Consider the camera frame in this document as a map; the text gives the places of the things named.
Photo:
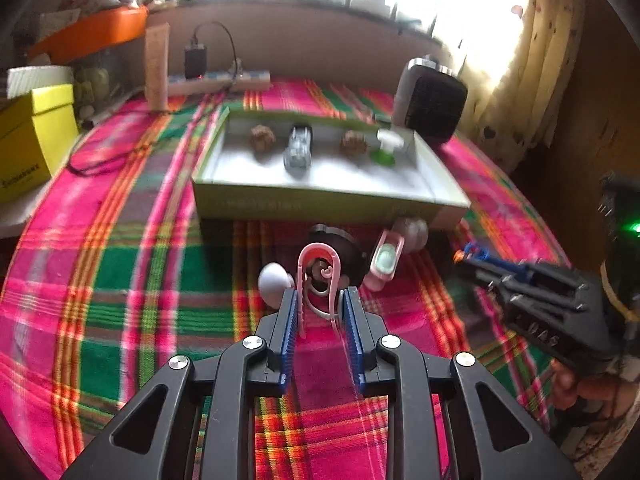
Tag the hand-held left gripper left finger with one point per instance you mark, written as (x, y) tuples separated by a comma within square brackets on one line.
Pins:
[(289, 335)]

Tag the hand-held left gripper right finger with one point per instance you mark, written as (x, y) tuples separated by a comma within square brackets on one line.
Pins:
[(352, 340)]

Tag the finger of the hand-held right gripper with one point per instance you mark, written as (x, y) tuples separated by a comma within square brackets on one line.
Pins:
[(540, 276), (492, 287)]

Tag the tall pink swirl clip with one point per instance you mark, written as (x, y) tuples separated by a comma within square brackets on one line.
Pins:
[(302, 285)]

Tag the white mushroom-shaped knob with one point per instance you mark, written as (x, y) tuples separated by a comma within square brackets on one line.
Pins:
[(272, 280)]

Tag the pink clip with mint pad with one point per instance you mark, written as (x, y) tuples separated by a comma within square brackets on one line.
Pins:
[(385, 262)]

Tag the clear round jar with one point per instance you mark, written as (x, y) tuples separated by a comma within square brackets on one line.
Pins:
[(415, 232)]

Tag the shallow green cardboard box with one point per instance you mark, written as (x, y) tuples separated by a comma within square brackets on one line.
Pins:
[(325, 185)]

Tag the green and white spool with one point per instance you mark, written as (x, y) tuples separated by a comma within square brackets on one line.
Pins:
[(387, 140)]

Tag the black flashlight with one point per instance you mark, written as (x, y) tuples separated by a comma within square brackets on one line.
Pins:
[(298, 152)]

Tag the brown walnut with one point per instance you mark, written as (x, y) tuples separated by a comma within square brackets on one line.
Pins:
[(262, 137), (354, 144)]

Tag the person's right hand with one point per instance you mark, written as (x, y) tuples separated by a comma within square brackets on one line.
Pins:
[(585, 392)]

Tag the black round disc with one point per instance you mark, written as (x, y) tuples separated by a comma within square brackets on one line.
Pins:
[(350, 255)]

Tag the grey space heater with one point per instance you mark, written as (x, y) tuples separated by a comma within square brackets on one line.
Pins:
[(430, 105)]

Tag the cream heart-print curtain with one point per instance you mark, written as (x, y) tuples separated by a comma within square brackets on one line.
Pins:
[(540, 60)]

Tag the white power strip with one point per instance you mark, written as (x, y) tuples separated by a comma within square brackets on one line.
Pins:
[(250, 79)]

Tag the black charger adapter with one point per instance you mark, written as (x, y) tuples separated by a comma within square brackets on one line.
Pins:
[(195, 62)]

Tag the white side table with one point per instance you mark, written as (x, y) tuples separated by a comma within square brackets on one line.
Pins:
[(12, 220)]

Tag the clear storage container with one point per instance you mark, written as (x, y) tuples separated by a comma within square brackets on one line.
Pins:
[(100, 80)]

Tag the yellow cardboard box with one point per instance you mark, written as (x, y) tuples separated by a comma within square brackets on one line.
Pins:
[(30, 145)]

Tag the green striped white box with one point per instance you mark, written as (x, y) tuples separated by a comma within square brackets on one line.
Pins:
[(40, 77)]

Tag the orange lidded clear container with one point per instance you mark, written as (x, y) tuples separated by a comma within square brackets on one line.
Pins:
[(100, 30)]

